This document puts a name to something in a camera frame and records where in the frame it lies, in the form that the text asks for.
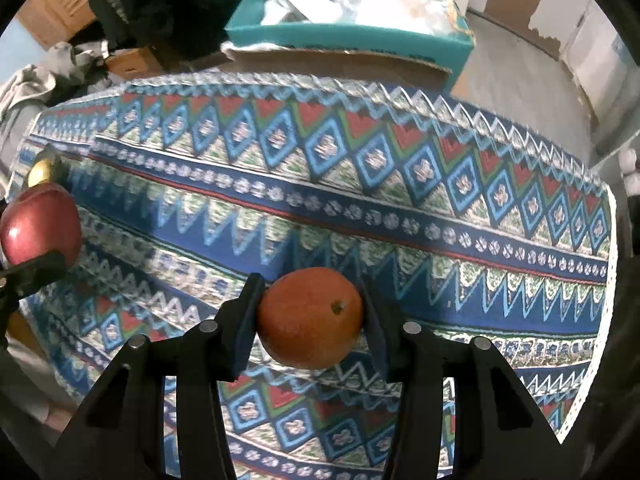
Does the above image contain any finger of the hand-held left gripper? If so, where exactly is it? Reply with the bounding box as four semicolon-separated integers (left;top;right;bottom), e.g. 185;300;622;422
0;251;68;306

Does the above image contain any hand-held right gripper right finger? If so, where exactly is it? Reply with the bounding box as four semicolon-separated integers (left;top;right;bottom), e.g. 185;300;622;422
357;280;593;480

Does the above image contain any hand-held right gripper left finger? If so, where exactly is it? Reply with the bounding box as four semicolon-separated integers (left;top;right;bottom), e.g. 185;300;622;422
52;272;266;480

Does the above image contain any large red apple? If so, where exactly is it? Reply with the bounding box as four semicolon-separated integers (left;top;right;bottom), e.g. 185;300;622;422
0;182;83;268

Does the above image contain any dark orange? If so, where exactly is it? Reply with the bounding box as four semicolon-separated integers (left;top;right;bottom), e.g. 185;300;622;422
257;267;365;370

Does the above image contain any glass bowl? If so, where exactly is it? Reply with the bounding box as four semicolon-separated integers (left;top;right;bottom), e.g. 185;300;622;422
10;142;81;197

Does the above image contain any yellow apple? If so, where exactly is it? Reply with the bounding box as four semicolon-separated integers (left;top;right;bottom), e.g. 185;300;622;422
27;157;63;188

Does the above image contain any patterned blue tablecloth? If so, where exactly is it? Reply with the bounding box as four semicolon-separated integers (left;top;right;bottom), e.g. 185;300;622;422
7;72;619;480

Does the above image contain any grey cloth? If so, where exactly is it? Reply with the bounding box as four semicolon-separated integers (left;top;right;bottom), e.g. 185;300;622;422
0;41;126;173

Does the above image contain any small cardboard box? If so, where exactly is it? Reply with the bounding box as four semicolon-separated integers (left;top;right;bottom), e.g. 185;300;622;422
104;45;167;79

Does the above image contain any wooden panel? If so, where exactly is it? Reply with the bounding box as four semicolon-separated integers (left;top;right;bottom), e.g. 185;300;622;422
19;0;99;52

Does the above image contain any dark cloth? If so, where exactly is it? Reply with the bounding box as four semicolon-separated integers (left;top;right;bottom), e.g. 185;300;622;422
79;0;262;62

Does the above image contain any teal box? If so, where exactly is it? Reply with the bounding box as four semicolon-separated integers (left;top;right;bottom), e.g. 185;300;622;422
222;0;475;79

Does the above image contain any clear plastic bag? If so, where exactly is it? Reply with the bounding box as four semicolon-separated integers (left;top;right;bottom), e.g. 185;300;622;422
325;0;462;37

